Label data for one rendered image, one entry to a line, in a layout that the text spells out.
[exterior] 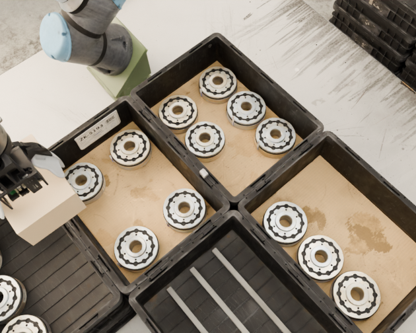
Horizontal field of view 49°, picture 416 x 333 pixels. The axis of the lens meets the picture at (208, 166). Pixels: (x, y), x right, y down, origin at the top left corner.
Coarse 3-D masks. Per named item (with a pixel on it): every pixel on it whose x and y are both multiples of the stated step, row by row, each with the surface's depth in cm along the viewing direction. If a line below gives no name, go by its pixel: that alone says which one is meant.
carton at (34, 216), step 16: (48, 176) 83; (0, 192) 82; (48, 192) 82; (64, 192) 82; (16, 208) 81; (32, 208) 81; (48, 208) 81; (64, 208) 83; (80, 208) 87; (16, 224) 80; (32, 224) 80; (48, 224) 84; (32, 240) 84
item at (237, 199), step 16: (192, 48) 119; (176, 64) 117; (272, 80) 114; (288, 96) 112; (304, 112) 110; (160, 128) 109; (320, 128) 108; (176, 144) 107; (304, 144) 106; (192, 160) 105; (288, 160) 105; (208, 176) 103; (224, 192) 102; (240, 192) 102
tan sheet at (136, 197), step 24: (120, 168) 116; (144, 168) 116; (168, 168) 116; (120, 192) 113; (144, 192) 113; (168, 192) 113; (96, 216) 111; (120, 216) 111; (144, 216) 110; (168, 240) 108
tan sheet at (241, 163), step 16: (192, 80) 127; (192, 96) 125; (208, 112) 122; (224, 112) 122; (272, 112) 122; (224, 128) 120; (256, 128) 120; (240, 144) 118; (224, 160) 116; (240, 160) 116; (256, 160) 116; (272, 160) 116; (224, 176) 114; (240, 176) 114; (256, 176) 114
